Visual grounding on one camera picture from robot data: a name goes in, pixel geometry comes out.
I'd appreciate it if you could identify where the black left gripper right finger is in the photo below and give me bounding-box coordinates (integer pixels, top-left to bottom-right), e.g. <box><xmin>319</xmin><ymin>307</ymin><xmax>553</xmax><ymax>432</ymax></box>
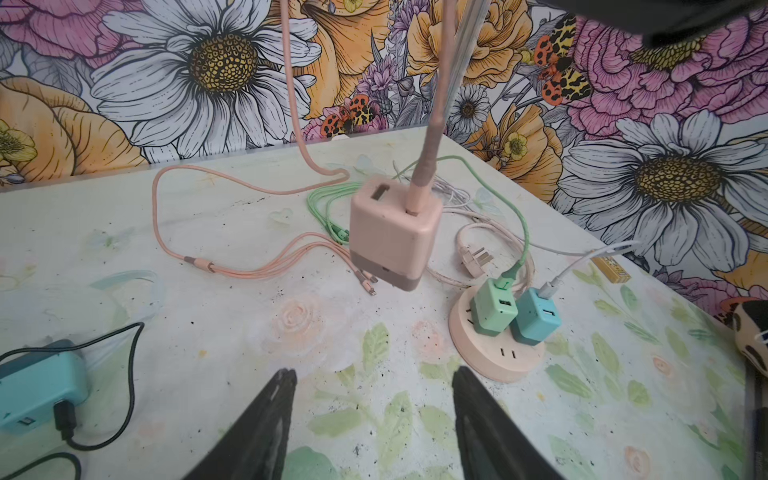
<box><xmin>452</xmin><ymin>366</ymin><xmax>562</xmax><ymax>480</ymax></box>

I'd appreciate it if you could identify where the green USB charger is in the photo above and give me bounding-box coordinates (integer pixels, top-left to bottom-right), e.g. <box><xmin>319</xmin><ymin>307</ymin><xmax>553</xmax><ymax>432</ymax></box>
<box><xmin>470</xmin><ymin>279</ymin><xmax>518</xmax><ymax>337</ymax></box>

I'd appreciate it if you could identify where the yellow square sticker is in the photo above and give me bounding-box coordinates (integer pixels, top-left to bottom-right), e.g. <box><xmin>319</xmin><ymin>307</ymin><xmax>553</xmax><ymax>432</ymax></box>
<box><xmin>591</xmin><ymin>256</ymin><xmax>631</xmax><ymax>284</ymax></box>

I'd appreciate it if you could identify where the pink USB charger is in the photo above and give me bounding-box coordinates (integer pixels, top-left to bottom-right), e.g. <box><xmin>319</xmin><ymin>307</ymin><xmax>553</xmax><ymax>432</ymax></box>
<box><xmin>348</xmin><ymin>176</ymin><xmax>443</xmax><ymax>291</ymax></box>

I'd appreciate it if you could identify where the lilac USB cable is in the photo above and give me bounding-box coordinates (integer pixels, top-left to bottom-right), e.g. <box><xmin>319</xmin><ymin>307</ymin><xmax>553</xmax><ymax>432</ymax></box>
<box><xmin>392</xmin><ymin>161</ymin><xmax>643</xmax><ymax>300</ymax></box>

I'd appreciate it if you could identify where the teal USB charger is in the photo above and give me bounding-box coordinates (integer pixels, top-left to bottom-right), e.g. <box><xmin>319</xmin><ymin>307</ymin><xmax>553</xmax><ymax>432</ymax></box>
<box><xmin>1</xmin><ymin>339</ymin><xmax>89</xmax><ymax>434</ymax></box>
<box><xmin>510</xmin><ymin>288</ymin><xmax>562</xmax><ymax>346</ymax></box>

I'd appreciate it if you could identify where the green USB cable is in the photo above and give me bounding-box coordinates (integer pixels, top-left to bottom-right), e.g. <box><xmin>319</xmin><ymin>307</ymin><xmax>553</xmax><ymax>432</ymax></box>
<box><xmin>305</xmin><ymin>154</ymin><xmax>530</xmax><ymax>289</ymax></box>

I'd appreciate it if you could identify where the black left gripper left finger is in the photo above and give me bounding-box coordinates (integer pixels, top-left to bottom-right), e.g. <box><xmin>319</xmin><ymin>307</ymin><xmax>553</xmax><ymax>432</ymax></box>
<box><xmin>185</xmin><ymin>369</ymin><xmax>297</xmax><ymax>480</ymax></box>

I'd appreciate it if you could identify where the black thin cable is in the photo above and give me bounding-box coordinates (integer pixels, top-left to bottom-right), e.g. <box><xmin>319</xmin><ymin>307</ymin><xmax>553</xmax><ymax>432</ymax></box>
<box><xmin>0</xmin><ymin>321</ymin><xmax>146</xmax><ymax>480</ymax></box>

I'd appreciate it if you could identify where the pink round power socket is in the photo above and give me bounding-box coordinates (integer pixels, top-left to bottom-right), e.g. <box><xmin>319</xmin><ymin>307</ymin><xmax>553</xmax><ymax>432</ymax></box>
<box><xmin>448</xmin><ymin>286</ymin><xmax>546</xmax><ymax>383</ymax></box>

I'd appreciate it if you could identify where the pink three-pin plug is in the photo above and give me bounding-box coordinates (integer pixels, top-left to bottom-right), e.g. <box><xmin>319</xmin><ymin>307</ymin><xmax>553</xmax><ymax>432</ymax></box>
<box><xmin>458</xmin><ymin>246</ymin><xmax>493</xmax><ymax>278</ymax></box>

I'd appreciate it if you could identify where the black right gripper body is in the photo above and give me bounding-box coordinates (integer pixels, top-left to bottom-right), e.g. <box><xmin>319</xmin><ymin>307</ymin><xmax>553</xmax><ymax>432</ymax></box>
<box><xmin>544</xmin><ymin>0</ymin><xmax>767</xmax><ymax>48</ymax></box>

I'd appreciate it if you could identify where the pink multi-head USB cable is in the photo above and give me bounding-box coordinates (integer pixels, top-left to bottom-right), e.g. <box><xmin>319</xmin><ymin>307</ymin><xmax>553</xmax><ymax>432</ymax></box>
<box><xmin>151</xmin><ymin>0</ymin><xmax>458</xmax><ymax>296</ymax></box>

